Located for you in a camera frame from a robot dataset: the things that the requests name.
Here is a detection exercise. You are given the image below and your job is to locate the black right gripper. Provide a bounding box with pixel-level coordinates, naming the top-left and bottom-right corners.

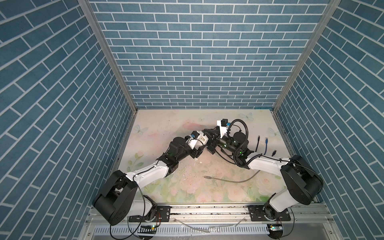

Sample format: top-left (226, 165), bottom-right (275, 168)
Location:
top-left (203, 131), bottom-right (239, 158)

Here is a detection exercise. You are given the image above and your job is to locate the grey ethernet cable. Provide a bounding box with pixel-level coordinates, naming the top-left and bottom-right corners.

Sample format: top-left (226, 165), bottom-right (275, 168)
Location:
top-left (203, 169), bottom-right (261, 184)

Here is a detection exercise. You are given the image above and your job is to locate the white box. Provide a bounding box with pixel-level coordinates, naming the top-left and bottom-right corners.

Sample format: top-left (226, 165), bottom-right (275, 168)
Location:
top-left (188, 131), bottom-right (209, 149)

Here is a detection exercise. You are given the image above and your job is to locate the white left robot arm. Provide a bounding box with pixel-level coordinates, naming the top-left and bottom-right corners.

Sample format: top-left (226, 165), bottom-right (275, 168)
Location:
top-left (93, 137), bottom-right (194, 226)

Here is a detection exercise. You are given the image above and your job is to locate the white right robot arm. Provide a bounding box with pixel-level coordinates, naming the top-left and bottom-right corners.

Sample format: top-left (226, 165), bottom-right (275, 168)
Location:
top-left (218, 132), bottom-right (324, 215)

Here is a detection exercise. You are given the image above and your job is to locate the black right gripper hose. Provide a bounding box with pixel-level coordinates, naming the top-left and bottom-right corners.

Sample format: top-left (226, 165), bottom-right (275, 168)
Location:
top-left (226, 118), bottom-right (250, 142)

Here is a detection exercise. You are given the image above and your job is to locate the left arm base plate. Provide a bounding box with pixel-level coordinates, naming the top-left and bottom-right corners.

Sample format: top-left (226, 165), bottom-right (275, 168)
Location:
top-left (129, 206), bottom-right (171, 223)

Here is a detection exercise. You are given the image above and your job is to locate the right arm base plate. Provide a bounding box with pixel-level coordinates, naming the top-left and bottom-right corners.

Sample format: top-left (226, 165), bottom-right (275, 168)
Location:
top-left (247, 205), bottom-right (291, 222)

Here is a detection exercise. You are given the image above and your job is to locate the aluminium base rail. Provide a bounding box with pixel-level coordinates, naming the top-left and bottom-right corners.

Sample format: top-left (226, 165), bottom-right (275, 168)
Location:
top-left (79, 203), bottom-right (342, 240)

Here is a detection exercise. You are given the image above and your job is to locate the aluminium corner post right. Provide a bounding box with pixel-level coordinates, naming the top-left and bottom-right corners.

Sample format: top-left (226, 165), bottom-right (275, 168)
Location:
top-left (272, 0), bottom-right (341, 115)

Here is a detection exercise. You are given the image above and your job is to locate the aluminium corner post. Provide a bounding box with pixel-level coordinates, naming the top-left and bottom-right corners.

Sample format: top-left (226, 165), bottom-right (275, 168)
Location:
top-left (272, 0), bottom-right (341, 115)
top-left (78, 0), bottom-right (138, 115)

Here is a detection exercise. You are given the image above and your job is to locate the aluminium corner post left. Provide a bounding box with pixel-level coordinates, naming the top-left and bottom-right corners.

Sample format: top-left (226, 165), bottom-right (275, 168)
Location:
top-left (78, 0), bottom-right (138, 115)

